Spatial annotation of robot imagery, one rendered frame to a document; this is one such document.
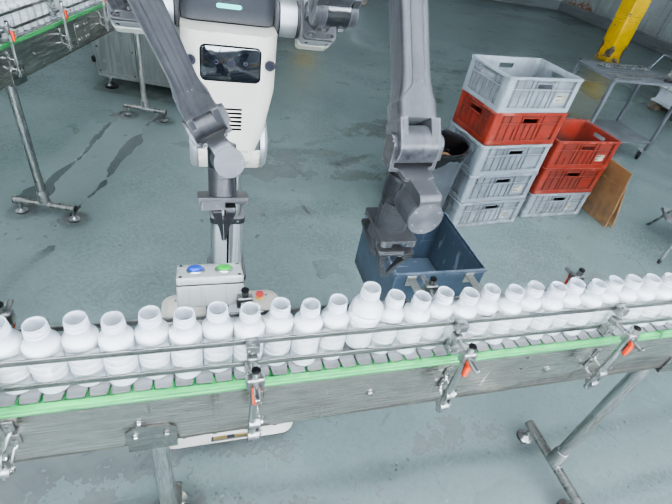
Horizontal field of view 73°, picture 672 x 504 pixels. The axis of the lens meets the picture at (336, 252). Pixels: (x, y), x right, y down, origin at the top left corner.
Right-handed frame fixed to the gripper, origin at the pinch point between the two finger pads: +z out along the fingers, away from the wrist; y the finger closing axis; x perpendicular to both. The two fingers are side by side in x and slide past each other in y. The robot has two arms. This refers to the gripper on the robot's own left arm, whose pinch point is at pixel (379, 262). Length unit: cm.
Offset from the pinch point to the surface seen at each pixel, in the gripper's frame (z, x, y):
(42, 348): 14, 58, -2
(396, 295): 11.4, -7.3, 1.7
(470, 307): 12.6, -23.9, -2.3
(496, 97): 30, -144, 177
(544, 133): 52, -192, 177
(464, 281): 36, -47, 28
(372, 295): 7.2, 0.3, -1.8
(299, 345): 19.5, 13.7, -2.7
